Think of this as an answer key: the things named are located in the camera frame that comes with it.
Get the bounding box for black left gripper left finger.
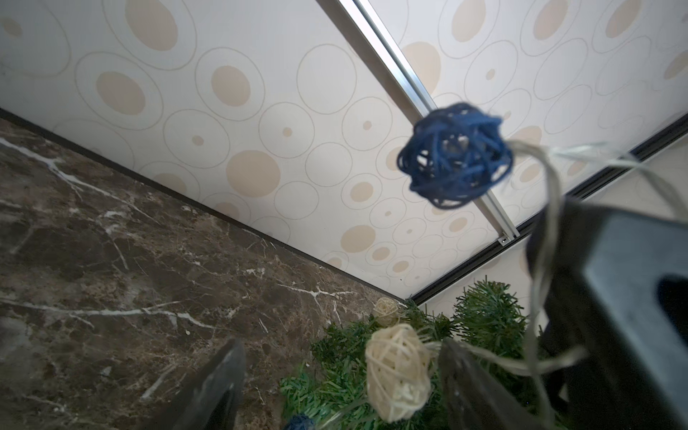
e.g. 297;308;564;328
142;340;247;430

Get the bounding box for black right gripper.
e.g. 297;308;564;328
527;200;687;429

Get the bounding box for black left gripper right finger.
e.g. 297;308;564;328
438;339;542;430

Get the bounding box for small green christmas tree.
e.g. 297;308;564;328
278;278;571;430

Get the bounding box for string lights with rattan balls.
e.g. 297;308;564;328
284;101;688;430

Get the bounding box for aluminium rail back wall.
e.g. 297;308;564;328
337;1;521;247

